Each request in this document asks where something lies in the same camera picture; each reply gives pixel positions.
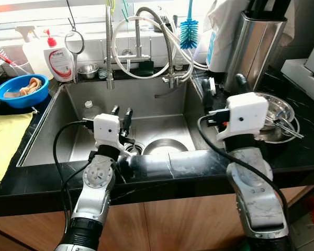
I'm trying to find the wooden base cabinet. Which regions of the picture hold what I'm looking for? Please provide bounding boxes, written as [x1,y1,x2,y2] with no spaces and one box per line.
[0,186,314,251]

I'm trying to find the steel plate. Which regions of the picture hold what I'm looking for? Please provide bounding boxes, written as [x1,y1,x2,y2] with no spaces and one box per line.
[256,118,300,144]

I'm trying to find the blue plastic bowl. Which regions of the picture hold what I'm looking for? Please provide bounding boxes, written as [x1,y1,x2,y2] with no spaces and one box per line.
[0,74,50,109]

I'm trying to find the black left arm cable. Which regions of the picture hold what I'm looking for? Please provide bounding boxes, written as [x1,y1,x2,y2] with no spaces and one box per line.
[52,119,95,231]

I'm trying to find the steel tongs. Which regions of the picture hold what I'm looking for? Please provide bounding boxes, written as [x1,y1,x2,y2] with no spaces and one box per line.
[267,112,304,139]

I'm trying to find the dark green sponge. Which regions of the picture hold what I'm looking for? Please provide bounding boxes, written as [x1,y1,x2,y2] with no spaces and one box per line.
[138,60,155,75]

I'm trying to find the clear bottle with white cap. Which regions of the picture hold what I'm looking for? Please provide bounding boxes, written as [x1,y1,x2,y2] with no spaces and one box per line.
[82,100,103,122]

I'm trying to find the white storage box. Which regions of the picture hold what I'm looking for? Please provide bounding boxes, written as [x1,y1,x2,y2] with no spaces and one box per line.
[288,209,314,251]

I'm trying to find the steel sink drain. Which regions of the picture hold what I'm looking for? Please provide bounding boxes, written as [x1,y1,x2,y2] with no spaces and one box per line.
[127,142,144,156]

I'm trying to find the looped white tube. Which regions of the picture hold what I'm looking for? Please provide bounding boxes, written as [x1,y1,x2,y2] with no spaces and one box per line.
[111,17,174,80]

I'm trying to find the tall steel knife holder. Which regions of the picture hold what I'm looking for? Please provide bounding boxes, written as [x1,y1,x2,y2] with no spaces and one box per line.
[223,10,287,96]

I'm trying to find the stainless steel sink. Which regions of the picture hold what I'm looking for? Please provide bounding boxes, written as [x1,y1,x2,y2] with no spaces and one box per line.
[17,78,226,168]

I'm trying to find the steel faucet post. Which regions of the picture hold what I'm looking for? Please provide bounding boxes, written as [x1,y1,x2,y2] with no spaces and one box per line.
[118,18,153,71]

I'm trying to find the small steel bowl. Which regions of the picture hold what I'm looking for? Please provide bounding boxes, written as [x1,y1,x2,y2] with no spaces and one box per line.
[77,64,100,79]

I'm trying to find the white scrub brush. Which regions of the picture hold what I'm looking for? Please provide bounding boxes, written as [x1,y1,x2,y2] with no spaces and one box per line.
[208,77,217,96]

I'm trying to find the yellow cloth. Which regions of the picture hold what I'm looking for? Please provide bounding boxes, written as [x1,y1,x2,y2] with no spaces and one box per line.
[0,111,35,185]

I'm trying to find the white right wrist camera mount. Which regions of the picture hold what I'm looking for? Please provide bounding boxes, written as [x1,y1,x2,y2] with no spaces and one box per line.
[216,94,270,142]

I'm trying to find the white water filter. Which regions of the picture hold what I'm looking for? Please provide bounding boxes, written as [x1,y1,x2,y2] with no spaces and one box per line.
[206,24,236,73]

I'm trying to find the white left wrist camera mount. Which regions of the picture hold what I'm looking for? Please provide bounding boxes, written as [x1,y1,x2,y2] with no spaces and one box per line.
[93,113,126,153]

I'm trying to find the white spray bottle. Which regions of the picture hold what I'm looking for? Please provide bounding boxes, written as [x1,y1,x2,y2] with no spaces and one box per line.
[16,25,54,80]

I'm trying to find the white soap bottle red pump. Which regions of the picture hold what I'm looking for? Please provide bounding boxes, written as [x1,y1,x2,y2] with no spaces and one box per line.
[43,29,75,83]

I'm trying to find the red handled utensil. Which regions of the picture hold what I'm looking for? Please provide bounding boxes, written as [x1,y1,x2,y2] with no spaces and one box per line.
[0,48,14,66]

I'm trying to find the arched corrugated hose with valve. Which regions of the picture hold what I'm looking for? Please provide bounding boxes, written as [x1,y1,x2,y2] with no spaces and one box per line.
[135,6,184,88]

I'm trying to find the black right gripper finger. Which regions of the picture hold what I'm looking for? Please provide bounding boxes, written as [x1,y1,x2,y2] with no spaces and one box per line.
[234,73,250,98]
[200,78,216,111]

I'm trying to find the blue bottle brush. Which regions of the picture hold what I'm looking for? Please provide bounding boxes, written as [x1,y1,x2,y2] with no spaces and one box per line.
[179,0,199,50]

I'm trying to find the beige rag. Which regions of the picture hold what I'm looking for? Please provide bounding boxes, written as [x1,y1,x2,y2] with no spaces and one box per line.
[4,77,43,98]

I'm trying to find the hanging wire ring strainer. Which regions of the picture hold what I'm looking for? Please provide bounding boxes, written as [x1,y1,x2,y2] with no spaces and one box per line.
[64,0,86,84]

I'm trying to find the black knife handles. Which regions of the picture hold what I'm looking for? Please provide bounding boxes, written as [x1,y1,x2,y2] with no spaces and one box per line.
[244,0,293,21]

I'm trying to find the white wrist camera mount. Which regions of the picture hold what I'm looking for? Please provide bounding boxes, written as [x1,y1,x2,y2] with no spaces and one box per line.
[93,113,126,153]
[216,94,270,142]

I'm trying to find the corrugated steel spray hose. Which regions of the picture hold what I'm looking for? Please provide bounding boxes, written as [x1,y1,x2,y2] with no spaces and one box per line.
[105,0,116,90]

